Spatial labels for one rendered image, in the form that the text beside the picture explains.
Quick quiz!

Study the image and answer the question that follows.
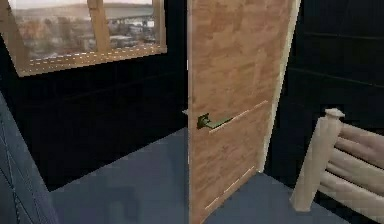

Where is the light wooden room door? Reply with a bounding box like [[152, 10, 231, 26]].
[[186, 0, 302, 224]]

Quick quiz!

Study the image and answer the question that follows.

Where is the wooden framed window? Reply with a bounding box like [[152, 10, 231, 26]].
[[0, 0, 168, 78]]

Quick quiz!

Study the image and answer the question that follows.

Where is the dark green door handle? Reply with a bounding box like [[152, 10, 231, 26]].
[[196, 112, 234, 131]]

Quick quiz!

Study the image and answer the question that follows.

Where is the pale wooden bed frame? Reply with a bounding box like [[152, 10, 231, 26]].
[[289, 107, 384, 224]]

